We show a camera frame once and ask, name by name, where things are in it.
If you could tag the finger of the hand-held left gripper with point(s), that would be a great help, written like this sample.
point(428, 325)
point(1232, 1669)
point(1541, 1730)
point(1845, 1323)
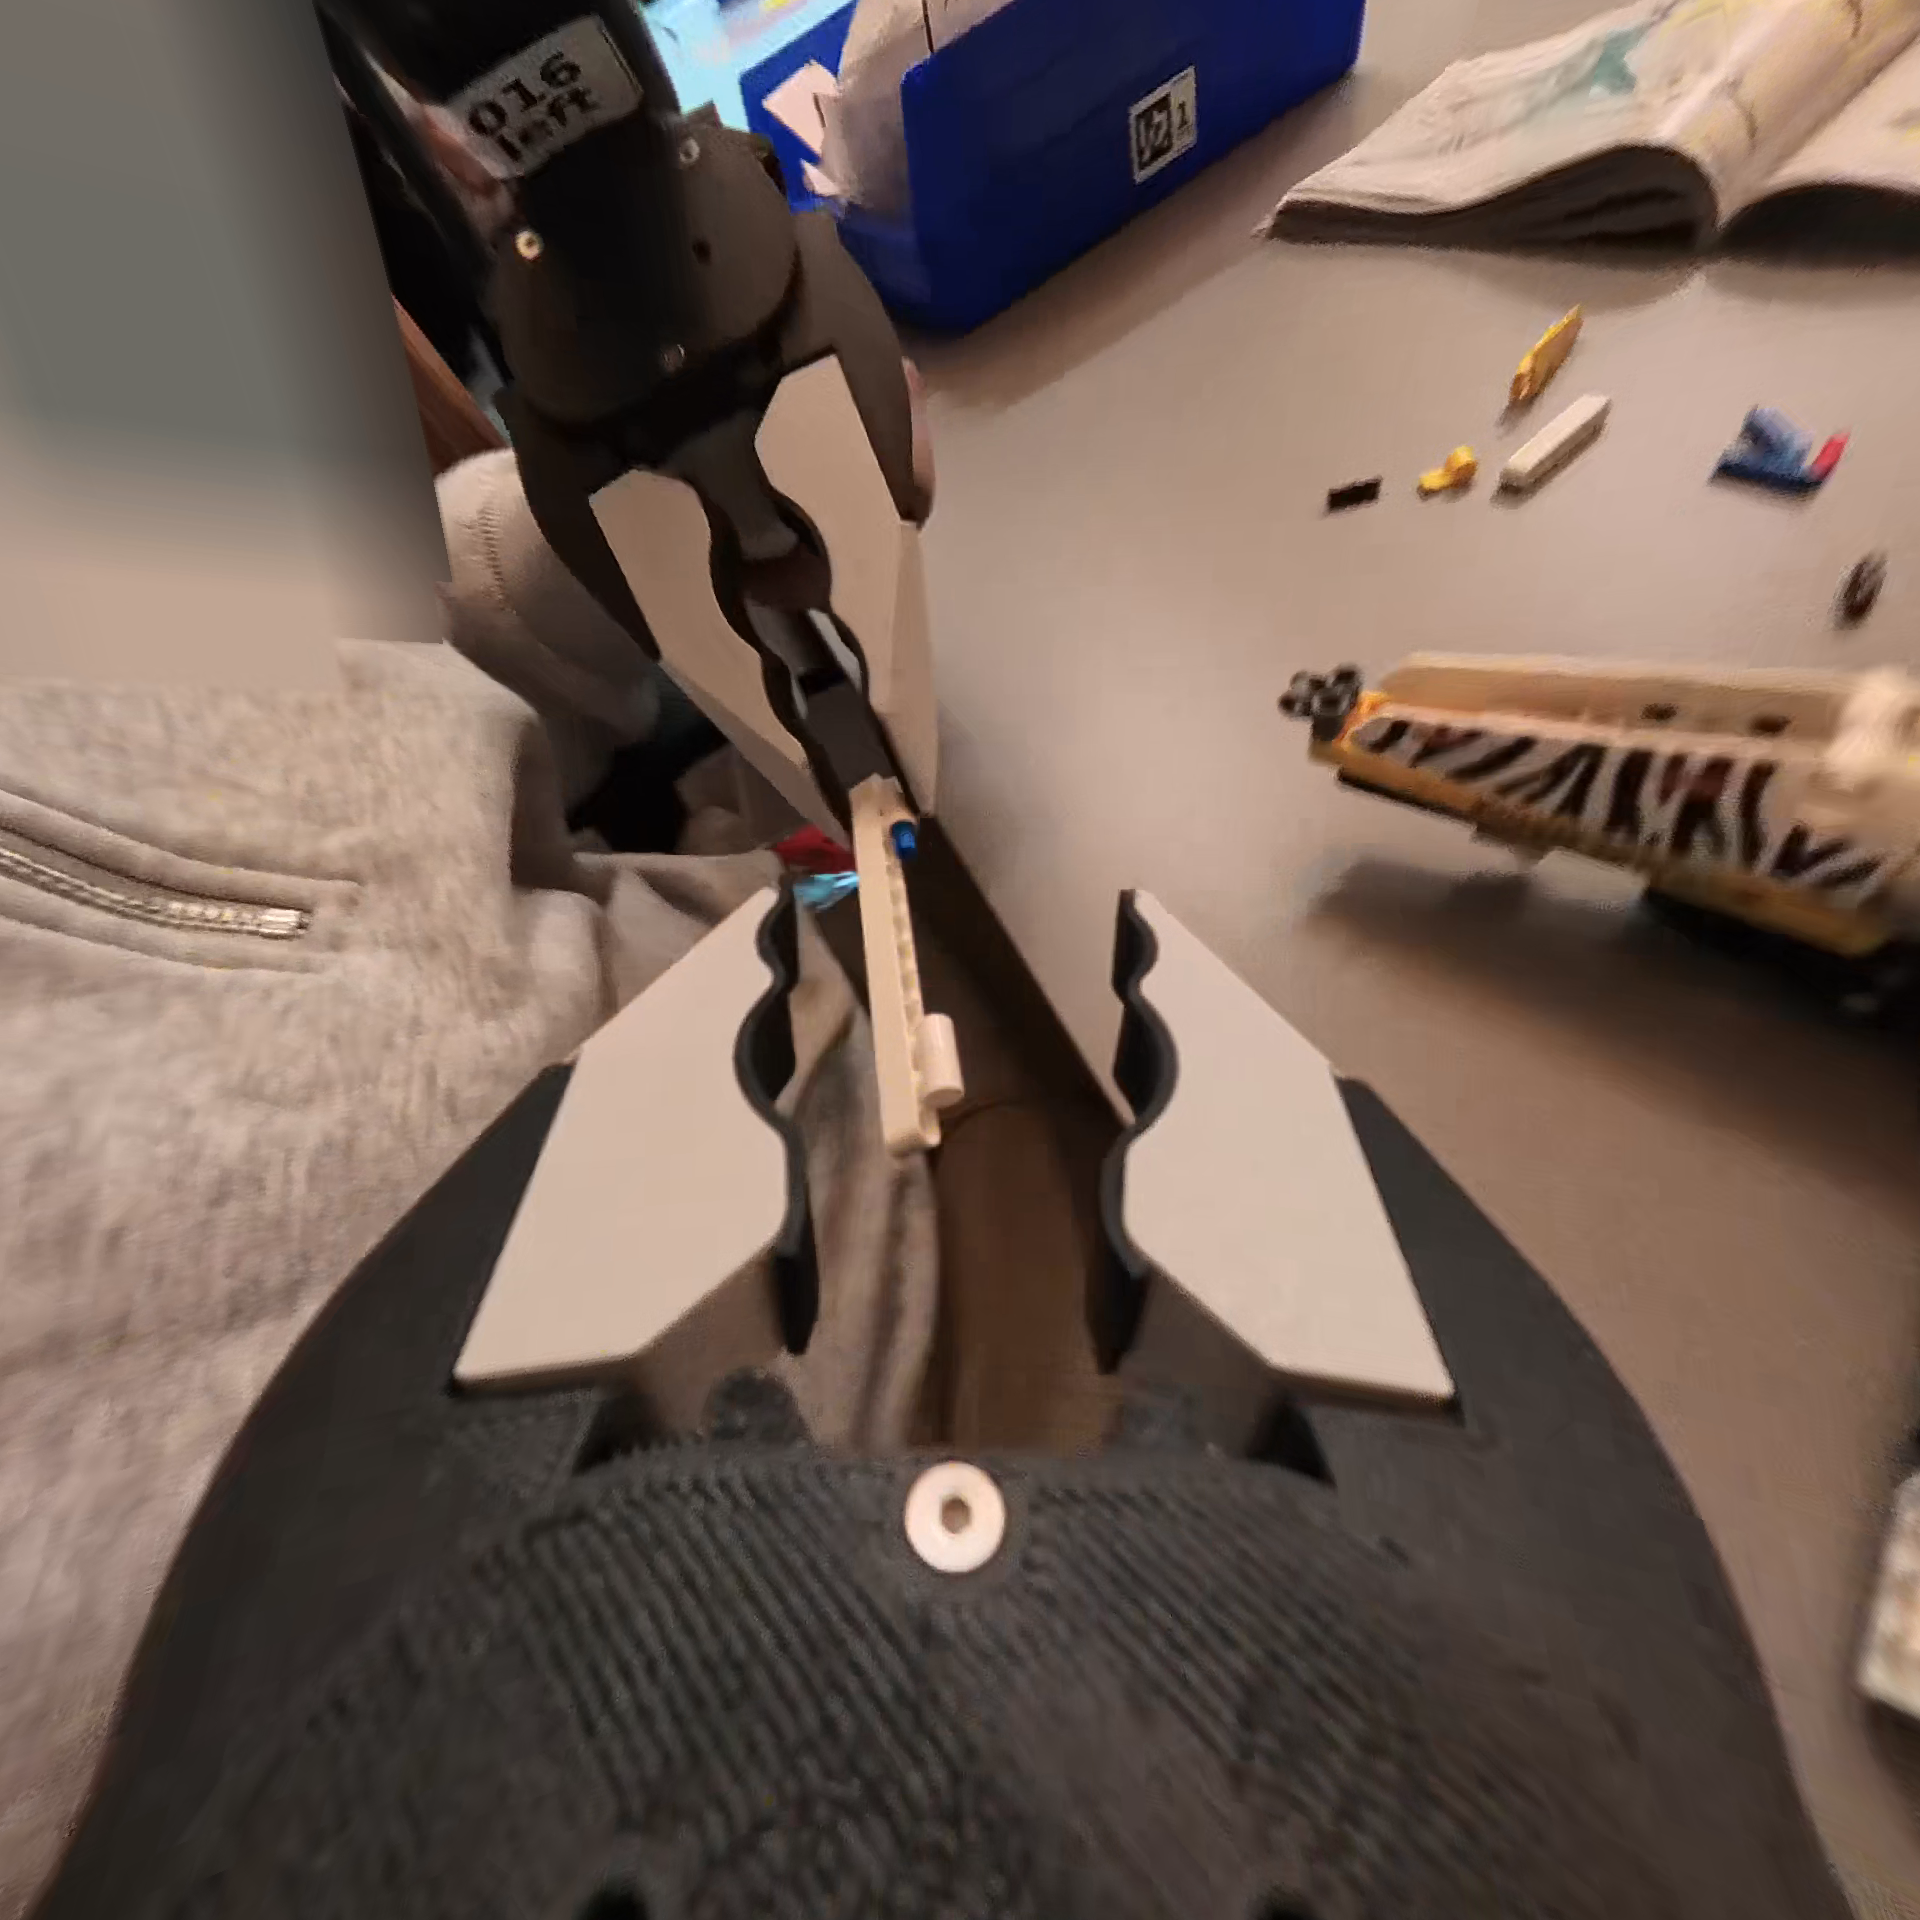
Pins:
point(862, 495)
point(674, 599)

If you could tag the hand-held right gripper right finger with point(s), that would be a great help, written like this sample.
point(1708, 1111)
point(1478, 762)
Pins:
point(1275, 1230)

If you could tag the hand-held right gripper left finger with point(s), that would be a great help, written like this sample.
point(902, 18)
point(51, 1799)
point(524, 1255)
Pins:
point(645, 1199)

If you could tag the long white lego beam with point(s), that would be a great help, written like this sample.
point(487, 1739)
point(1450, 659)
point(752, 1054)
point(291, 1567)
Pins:
point(900, 991)

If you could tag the zebra striped lego airplane model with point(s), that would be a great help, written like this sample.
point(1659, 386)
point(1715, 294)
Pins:
point(1622, 783)

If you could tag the person's left forearm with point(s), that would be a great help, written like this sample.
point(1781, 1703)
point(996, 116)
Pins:
point(524, 599)

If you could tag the flat black lego piece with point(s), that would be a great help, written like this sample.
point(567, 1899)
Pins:
point(1354, 499)

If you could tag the short white lego beam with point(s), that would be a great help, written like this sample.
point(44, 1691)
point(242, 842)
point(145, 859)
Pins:
point(1554, 445)

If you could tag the round black lego piece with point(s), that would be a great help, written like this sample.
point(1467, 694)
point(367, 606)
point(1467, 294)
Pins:
point(1864, 590)

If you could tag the red lego pin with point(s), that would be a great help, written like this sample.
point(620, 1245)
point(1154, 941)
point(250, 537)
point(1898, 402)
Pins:
point(1830, 460)

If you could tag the white plastic bag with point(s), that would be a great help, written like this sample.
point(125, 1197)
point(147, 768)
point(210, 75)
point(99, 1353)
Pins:
point(900, 90)

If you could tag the blue plastic bin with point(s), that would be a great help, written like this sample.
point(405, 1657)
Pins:
point(1050, 135)

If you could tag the open instruction booklet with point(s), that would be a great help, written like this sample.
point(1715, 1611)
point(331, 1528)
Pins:
point(1576, 135)

